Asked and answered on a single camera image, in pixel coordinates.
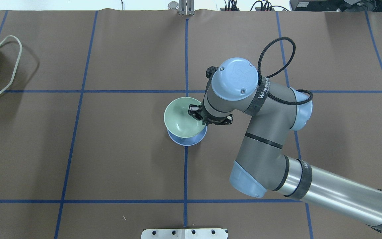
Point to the green bowl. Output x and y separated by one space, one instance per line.
178 121

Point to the blue bowl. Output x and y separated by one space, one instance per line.
188 141

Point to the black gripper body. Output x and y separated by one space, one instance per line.
198 114

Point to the white camera stand base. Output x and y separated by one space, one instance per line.
185 233

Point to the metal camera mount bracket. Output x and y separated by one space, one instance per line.
186 7

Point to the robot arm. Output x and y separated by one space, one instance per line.
260 165

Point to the black monitor base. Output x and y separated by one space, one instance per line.
336 5

